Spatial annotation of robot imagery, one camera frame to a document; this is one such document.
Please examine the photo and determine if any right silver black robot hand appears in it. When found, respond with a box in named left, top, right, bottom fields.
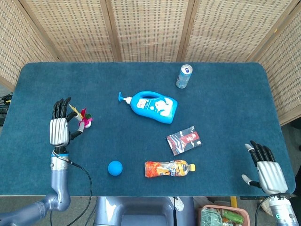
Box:
left=241, top=140, right=289, bottom=195

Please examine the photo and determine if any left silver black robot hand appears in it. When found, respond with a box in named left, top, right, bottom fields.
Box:
left=49, top=97, right=85, bottom=153

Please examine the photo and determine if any small colourful feather toy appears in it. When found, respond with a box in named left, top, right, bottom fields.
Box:
left=69, top=104, right=94, bottom=129

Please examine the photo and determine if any green plastic bottle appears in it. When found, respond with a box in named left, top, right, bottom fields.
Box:
left=221, top=209, right=244, bottom=224

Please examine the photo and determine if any pink plastic basket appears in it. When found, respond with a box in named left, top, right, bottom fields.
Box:
left=200, top=204, right=251, bottom=226

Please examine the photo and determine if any blue foam ball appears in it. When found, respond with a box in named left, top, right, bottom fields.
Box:
left=108, top=160, right=123, bottom=176

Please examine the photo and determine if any green snack packet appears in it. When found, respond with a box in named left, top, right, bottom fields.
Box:
left=201, top=209, right=223, bottom=226

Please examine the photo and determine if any black red card box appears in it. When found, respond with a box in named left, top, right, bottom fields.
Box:
left=166, top=126, right=203, bottom=156

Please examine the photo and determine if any blue pump soap bottle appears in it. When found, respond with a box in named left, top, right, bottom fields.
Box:
left=118, top=90, right=178, bottom=124

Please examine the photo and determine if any orange iced tea bottle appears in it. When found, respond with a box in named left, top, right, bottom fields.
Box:
left=144, top=160, right=196, bottom=178

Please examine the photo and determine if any blue-grey robot torso base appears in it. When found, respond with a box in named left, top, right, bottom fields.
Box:
left=93, top=196, right=196, bottom=226

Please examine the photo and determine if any light blue drink can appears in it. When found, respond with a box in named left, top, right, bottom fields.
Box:
left=176, top=64, right=193, bottom=89

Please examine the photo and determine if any woven rattan folding screen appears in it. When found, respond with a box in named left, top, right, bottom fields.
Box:
left=0, top=0, right=301, bottom=127

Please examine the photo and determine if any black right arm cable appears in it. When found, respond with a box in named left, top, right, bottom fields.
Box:
left=255, top=192, right=297, bottom=226

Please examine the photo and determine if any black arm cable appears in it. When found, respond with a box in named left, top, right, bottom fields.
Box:
left=255, top=192, right=297, bottom=226
left=49, top=149, right=93, bottom=226

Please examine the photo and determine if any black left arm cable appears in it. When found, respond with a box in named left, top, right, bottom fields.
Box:
left=49, top=149, right=93, bottom=226

